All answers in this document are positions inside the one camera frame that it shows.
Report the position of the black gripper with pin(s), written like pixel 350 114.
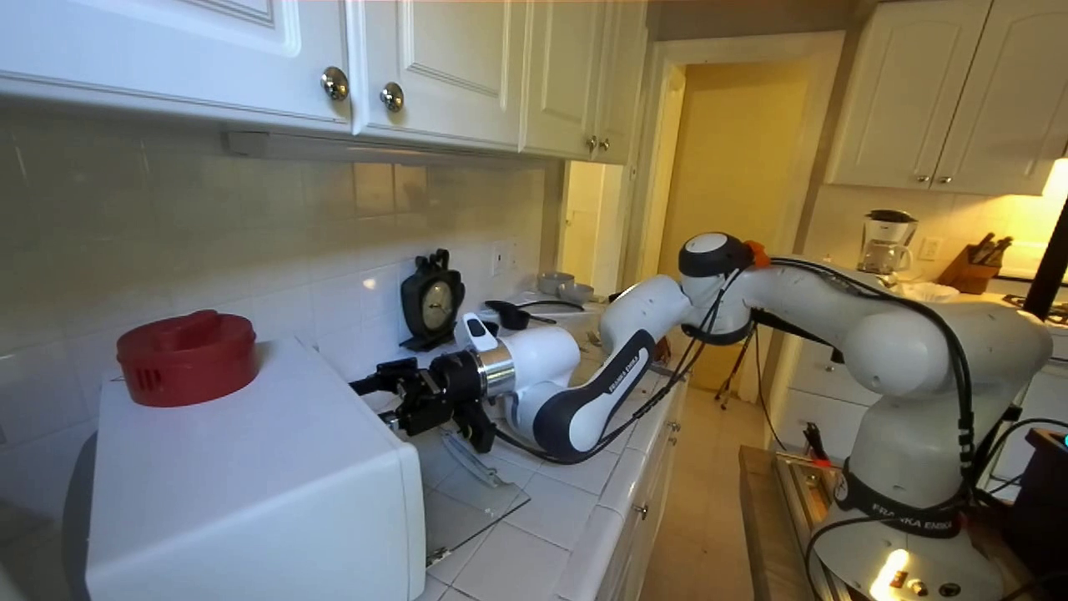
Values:
pixel 453 385

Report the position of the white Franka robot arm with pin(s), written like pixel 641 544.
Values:
pixel 889 354

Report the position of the glass oven door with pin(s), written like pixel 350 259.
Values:
pixel 471 496

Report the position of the white toaster oven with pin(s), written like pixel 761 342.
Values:
pixel 256 489

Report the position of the black teacup-shaped clock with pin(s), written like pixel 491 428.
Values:
pixel 433 303

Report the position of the red round container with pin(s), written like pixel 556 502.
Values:
pixel 188 354

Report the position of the white lower cabinet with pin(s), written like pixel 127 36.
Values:
pixel 637 502

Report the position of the brass cabinet knob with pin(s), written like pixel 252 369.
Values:
pixel 334 83
pixel 393 95

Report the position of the white upper cabinet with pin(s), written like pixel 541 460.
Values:
pixel 222 56

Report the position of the robot mounting platform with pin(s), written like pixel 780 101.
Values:
pixel 889 561

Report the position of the wooden knife block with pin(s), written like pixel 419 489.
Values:
pixel 972 267

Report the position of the black pole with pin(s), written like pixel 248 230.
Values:
pixel 1045 271

